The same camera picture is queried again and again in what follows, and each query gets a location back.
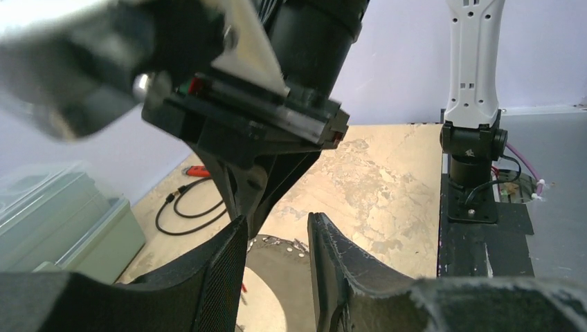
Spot coiled thin black cable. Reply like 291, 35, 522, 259
154, 176, 229, 237

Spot green plastic toolbox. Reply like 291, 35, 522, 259
1, 162, 146, 284

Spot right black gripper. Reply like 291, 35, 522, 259
141, 69, 350, 239

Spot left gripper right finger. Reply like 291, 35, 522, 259
307, 212, 586, 331

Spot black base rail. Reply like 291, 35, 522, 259
437, 123, 535, 279

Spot metal keyring with keys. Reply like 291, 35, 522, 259
247, 234, 309, 258

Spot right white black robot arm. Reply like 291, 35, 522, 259
134, 1, 507, 237

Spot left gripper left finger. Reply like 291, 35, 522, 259
1, 217, 249, 331

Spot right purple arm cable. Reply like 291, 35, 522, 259
504, 142, 547, 198

